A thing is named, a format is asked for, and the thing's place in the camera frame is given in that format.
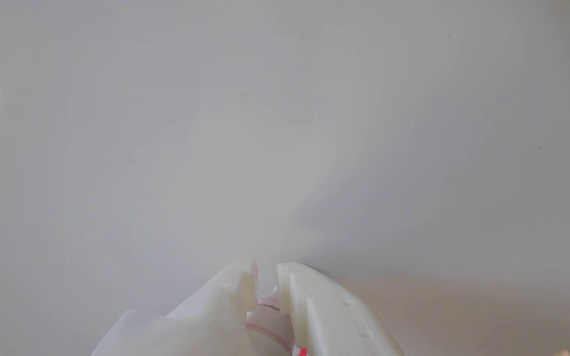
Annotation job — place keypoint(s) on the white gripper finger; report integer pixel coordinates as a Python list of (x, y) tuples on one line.
[(225, 296), (329, 316)]

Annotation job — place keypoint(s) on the red whiteboard marker pen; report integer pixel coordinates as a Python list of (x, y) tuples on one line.
[(270, 321)]

